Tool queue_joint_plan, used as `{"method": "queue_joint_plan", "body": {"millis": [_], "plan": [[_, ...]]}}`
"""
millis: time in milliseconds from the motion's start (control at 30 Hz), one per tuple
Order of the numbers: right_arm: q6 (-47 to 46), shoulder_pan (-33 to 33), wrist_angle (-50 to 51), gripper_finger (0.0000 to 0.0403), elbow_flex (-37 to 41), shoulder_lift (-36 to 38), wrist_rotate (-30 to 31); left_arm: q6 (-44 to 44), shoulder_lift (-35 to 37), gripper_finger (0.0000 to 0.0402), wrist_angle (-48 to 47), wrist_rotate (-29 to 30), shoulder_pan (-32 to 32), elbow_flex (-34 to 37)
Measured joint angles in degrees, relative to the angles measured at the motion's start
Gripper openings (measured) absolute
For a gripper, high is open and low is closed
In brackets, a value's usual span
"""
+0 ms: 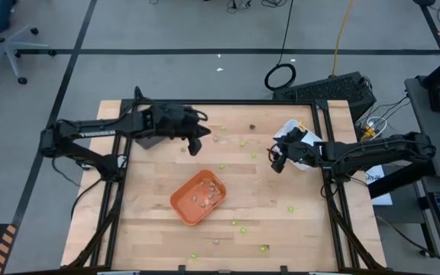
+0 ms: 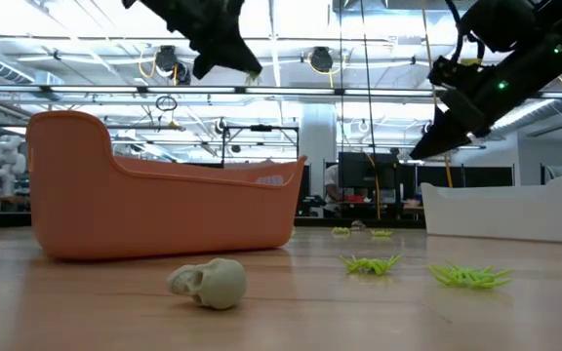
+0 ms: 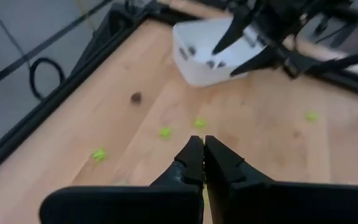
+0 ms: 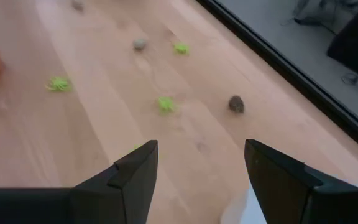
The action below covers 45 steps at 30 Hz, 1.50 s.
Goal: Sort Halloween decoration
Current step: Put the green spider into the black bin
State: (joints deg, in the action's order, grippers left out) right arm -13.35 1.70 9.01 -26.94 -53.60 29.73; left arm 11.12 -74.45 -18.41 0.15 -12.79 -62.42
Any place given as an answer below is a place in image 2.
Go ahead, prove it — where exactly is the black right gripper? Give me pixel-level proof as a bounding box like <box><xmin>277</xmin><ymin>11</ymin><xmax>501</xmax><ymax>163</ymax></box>
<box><xmin>410</xmin><ymin>43</ymin><xmax>562</xmax><ymax>161</ymax></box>

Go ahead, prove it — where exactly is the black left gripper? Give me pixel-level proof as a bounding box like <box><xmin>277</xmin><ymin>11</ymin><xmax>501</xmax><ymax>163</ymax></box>
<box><xmin>139</xmin><ymin>0</ymin><xmax>263</xmax><ymax>80</ymax></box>

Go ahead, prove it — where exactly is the beige plastic skull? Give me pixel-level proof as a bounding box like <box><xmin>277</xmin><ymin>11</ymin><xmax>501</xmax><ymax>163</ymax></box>
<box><xmin>166</xmin><ymin>257</ymin><xmax>248</xmax><ymax>311</ymax></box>

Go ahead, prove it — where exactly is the black room partition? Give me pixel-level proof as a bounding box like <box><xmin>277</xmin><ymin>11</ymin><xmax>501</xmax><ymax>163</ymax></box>
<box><xmin>416</xmin><ymin>164</ymin><xmax>515</xmax><ymax>189</ymax></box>

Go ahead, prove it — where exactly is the white plastic bin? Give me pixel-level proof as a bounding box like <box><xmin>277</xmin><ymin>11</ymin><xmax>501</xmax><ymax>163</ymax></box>
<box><xmin>420</xmin><ymin>175</ymin><xmax>562</xmax><ymax>244</ymax></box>

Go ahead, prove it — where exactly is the black cabinet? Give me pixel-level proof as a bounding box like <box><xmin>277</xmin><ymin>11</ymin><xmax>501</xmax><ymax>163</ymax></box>
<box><xmin>338</xmin><ymin>151</ymin><xmax>402</xmax><ymax>206</ymax></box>

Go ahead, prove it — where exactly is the white square column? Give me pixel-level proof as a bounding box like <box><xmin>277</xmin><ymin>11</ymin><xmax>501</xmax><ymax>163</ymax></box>
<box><xmin>300</xmin><ymin>102</ymin><xmax>339</xmax><ymax>218</ymax></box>

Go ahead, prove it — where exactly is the person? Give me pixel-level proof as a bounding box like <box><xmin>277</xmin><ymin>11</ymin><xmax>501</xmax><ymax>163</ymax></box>
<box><xmin>323</xmin><ymin>164</ymin><xmax>345</xmax><ymax>218</ymax></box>

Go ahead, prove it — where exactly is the orange plastic bin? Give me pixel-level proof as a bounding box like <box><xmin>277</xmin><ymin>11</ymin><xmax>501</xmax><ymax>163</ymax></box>
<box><xmin>25</xmin><ymin>109</ymin><xmax>308</xmax><ymax>261</ymax></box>

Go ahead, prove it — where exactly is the yellow hanging cable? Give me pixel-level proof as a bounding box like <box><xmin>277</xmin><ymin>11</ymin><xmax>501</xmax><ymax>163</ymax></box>
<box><xmin>420</xmin><ymin>0</ymin><xmax>455</xmax><ymax>189</ymax></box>

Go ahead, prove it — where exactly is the long ceiling light rail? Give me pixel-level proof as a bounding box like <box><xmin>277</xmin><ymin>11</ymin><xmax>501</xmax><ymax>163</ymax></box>
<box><xmin>0</xmin><ymin>83</ymin><xmax>562</xmax><ymax>102</ymax></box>

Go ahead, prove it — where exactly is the black hanging cable loop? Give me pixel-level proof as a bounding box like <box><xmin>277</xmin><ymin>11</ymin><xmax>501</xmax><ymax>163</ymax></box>
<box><xmin>155</xmin><ymin>95</ymin><xmax>179</xmax><ymax>112</ymax></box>

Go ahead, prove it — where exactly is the black metal frame rig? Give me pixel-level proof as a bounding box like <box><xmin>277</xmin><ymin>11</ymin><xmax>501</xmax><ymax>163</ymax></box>
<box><xmin>220</xmin><ymin>124</ymin><xmax>301</xmax><ymax>168</ymax></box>

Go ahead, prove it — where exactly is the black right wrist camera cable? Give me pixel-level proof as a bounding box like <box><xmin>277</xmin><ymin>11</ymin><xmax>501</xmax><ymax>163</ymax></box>
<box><xmin>444</xmin><ymin>0</ymin><xmax>486</xmax><ymax>62</ymax></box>

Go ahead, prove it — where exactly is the thin yellow cable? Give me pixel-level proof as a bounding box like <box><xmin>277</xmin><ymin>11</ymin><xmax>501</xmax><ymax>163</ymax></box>
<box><xmin>364</xmin><ymin>151</ymin><xmax>382</xmax><ymax>220</ymax></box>

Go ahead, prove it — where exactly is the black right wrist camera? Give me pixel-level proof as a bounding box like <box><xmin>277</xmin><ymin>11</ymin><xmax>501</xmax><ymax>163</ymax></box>
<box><xmin>459</xmin><ymin>0</ymin><xmax>539</xmax><ymax>54</ymax></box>

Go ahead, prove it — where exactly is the thin black hanging cable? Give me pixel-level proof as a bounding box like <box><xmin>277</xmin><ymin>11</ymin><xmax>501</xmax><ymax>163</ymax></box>
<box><xmin>338</xmin><ymin>0</ymin><xmax>344</xmax><ymax>152</ymax></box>

